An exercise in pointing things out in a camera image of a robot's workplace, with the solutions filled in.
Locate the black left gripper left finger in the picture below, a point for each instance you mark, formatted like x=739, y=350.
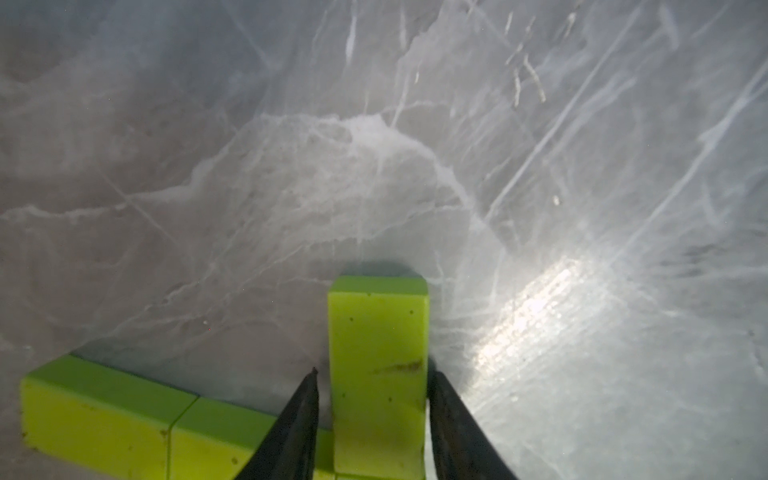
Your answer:
x=288, y=450

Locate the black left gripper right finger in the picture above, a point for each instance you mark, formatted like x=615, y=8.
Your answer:
x=461, y=450

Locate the small lime green cube block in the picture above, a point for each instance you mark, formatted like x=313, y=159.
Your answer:
x=214, y=440

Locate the lime green long block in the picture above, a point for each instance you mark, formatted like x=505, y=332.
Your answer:
x=378, y=331
x=104, y=419

